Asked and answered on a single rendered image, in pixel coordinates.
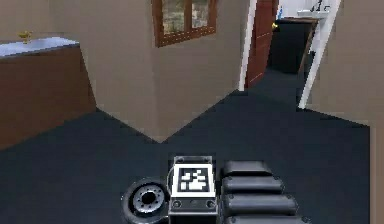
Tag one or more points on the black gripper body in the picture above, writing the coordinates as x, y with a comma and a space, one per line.
146, 200

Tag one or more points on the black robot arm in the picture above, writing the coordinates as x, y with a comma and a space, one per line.
246, 196

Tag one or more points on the brown cabinet with grey top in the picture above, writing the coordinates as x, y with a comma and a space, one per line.
40, 86

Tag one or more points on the brown framed window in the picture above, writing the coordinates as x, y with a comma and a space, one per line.
185, 20

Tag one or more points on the red-brown room door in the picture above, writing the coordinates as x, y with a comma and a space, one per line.
261, 40

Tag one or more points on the small golden object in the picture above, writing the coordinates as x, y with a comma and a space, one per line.
25, 35

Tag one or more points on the blue bottle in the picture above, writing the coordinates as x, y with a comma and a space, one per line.
280, 12

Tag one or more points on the white sink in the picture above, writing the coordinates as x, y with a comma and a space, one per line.
311, 13

